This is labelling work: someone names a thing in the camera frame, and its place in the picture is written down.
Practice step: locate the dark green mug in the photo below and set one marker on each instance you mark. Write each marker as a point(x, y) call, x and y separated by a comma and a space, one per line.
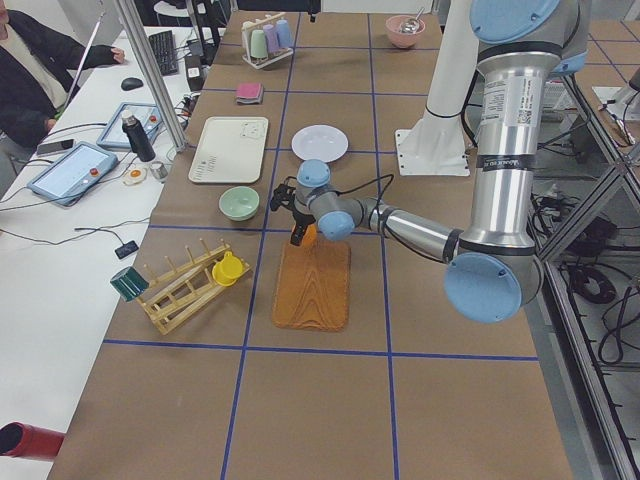
point(129, 283)

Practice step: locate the metal tape roll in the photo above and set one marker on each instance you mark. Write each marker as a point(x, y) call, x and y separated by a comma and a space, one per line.
point(158, 170)

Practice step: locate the black mouse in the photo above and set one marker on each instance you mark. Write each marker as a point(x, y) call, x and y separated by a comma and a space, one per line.
point(131, 83)

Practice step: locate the blue cup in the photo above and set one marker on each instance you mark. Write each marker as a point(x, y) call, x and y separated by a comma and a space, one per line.
point(283, 33)

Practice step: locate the black smartphone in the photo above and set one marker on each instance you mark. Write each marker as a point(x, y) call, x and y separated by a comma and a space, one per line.
point(54, 147)

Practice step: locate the red cylinder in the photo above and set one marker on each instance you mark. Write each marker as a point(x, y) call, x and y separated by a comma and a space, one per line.
point(26, 441)

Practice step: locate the grey cloth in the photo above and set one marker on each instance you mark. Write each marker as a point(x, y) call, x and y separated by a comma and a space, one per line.
point(248, 100)

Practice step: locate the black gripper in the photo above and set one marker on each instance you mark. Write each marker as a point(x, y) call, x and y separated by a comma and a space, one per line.
point(301, 218)

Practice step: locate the orange fruit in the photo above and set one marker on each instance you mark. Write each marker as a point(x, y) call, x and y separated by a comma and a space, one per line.
point(310, 236)

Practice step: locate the green bowl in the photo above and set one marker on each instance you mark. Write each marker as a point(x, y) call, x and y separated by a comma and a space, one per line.
point(239, 203)

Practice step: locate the black bottle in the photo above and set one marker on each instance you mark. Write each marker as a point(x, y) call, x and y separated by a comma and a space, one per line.
point(137, 136)

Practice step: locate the blue teach pendant near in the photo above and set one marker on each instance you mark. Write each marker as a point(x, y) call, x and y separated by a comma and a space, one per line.
point(73, 174)

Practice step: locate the purple cup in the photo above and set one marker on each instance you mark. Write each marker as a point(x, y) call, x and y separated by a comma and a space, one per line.
point(271, 38)

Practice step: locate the yellow mug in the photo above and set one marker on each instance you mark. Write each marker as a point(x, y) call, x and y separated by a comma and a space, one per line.
point(228, 269)

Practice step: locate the white round plate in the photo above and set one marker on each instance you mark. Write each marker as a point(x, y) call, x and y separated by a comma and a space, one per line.
point(319, 142)

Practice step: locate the pink cloth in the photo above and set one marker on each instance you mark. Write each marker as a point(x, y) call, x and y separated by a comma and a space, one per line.
point(248, 90)

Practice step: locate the fried egg toy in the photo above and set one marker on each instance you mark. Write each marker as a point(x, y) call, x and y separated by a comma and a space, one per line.
point(135, 175)

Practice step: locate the wooden mug rack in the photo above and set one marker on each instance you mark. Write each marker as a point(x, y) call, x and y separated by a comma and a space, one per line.
point(177, 295)

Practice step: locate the wooden cutting board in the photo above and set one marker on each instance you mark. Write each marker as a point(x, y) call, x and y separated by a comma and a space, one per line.
point(313, 287)

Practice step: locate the black keyboard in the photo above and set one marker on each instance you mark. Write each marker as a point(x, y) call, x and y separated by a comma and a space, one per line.
point(164, 51)

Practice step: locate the small black device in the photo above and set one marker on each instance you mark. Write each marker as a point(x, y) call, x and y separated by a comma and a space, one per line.
point(126, 249)

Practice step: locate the metal spoon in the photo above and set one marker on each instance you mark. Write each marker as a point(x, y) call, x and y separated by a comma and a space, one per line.
point(412, 24)

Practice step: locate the blue teach pendant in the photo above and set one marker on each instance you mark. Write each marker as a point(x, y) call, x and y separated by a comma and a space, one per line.
point(145, 115)
point(73, 174)

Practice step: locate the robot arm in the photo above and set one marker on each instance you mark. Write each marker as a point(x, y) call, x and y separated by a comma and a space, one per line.
point(492, 269)

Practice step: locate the pink bowl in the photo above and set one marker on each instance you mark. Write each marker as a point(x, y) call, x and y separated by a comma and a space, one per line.
point(398, 39)

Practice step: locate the person in black jacket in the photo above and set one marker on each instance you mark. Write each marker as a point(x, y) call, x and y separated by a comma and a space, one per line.
point(36, 62)

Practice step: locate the cream bear tray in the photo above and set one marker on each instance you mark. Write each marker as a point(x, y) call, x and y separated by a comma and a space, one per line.
point(230, 150)

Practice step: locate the blue teach pendant far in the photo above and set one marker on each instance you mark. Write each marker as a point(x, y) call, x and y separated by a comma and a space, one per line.
point(145, 115)

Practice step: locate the white wire cup rack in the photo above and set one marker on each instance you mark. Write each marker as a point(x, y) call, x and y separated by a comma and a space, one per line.
point(248, 27)

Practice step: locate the aluminium frame post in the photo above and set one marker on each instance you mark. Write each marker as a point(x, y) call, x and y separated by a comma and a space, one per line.
point(132, 24)

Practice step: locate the green cup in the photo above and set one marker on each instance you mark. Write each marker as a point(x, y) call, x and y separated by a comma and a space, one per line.
point(258, 47)

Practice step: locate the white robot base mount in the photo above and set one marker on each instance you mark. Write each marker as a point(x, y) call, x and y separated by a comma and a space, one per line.
point(435, 146)

